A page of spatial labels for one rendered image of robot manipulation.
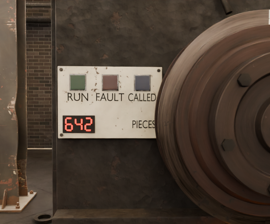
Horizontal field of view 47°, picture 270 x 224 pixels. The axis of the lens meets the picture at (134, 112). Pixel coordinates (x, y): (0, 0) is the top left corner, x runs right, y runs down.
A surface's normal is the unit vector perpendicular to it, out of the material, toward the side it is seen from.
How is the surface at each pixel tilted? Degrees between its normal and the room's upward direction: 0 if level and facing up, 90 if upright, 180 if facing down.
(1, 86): 90
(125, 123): 90
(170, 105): 90
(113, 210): 0
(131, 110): 90
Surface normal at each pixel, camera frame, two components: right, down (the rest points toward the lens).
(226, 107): 0.04, 0.05
